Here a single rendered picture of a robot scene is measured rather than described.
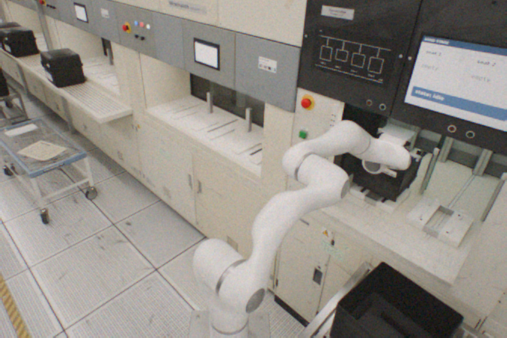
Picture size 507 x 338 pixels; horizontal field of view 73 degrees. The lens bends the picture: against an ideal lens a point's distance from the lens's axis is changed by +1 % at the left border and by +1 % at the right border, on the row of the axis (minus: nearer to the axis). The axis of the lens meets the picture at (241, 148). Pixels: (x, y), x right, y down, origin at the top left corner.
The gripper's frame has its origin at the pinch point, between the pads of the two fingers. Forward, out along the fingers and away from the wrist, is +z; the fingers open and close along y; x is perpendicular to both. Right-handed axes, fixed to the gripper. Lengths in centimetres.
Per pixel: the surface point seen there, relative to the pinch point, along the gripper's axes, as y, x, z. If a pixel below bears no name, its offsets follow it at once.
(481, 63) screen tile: 22, 44, -36
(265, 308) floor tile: -39, -119, -36
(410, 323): 31, -42, -54
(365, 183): -5.2, -22.4, -12.3
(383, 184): 2.5, -18.6, -13.2
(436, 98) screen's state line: 13.9, 32.0, -35.2
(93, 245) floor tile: -164, -119, -73
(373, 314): 20, -42, -59
